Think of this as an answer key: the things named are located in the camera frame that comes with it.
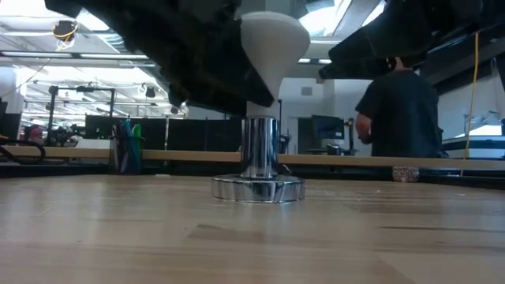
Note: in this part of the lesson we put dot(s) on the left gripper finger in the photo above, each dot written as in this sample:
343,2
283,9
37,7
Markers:
225,87

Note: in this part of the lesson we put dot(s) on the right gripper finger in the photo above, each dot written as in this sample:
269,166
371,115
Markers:
359,55

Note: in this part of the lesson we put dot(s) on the black spotlight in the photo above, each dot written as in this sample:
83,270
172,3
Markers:
174,110
150,92

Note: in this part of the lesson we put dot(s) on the black partition panels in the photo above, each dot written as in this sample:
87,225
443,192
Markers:
185,134

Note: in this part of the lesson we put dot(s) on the person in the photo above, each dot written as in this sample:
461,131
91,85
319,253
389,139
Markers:
398,114
35,133

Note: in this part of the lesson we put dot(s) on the dark computer monitor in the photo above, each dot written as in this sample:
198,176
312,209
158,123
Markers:
327,127

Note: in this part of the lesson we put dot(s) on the beige wooden desk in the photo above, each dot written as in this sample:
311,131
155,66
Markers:
177,155

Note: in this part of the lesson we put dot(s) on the dark round pot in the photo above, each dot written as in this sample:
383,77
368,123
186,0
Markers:
334,150

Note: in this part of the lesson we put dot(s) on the green marker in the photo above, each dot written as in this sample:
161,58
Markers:
137,132

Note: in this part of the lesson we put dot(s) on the long ceiling light strip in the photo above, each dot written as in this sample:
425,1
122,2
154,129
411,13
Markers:
79,55

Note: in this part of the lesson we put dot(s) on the blue pen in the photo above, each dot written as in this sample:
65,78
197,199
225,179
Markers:
127,130

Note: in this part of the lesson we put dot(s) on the black ceiling device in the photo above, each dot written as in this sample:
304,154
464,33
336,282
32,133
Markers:
65,29

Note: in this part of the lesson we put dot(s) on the black pen cup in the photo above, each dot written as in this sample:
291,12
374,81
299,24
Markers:
125,158

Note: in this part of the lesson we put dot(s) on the small patterned cup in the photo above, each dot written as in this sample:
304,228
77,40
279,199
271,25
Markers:
405,174

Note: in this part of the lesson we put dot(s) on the white table with black band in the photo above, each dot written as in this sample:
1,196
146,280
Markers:
485,153

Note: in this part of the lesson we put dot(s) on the grey wall vent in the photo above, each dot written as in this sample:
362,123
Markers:
306,91

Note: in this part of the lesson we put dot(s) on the black aluminium table frame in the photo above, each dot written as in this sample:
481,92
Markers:
177,169

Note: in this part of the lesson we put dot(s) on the black camera rig frame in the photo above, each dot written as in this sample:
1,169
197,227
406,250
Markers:
51,114

